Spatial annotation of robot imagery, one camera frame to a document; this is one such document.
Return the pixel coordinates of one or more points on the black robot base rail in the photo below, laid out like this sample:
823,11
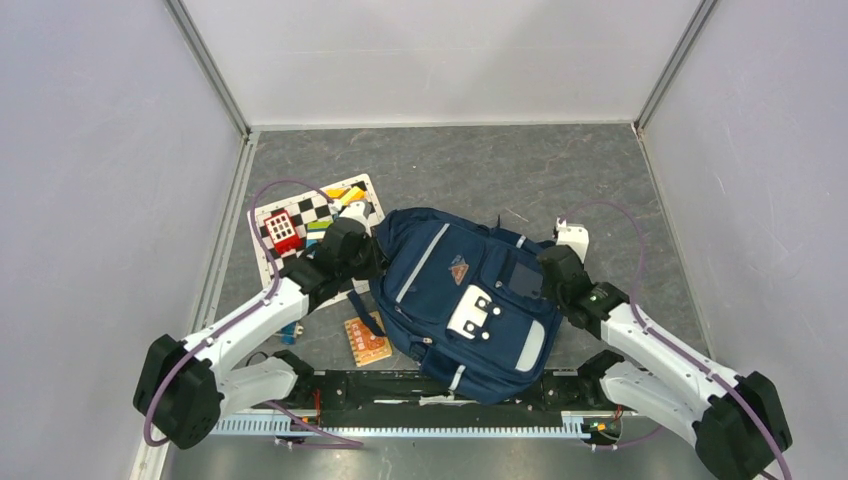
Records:
408,399

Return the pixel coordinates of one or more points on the black white chessboard mat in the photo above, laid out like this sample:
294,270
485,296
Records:
304,209

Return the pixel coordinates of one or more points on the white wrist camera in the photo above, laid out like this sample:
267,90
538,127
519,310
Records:
573,235
358,211

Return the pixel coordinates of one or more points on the navy blue student backpack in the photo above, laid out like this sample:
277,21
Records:
488,338

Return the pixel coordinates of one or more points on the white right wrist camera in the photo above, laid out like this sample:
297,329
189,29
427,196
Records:
573,235

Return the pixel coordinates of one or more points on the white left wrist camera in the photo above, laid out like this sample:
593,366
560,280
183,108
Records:
358,211

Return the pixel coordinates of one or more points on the red window toy block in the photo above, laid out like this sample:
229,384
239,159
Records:
283,233

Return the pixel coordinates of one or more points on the orange spiral notebook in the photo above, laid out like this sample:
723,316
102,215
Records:
366,346

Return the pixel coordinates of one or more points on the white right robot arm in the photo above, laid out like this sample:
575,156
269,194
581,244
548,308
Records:
735,423

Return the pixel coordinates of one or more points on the orange yellow wedge block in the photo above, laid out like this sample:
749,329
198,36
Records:
346,195

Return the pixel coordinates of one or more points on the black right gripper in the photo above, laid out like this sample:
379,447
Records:
546,289

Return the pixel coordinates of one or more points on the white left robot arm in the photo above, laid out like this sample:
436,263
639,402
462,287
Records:
186,386

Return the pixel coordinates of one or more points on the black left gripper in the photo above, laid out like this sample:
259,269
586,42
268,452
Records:
379,261

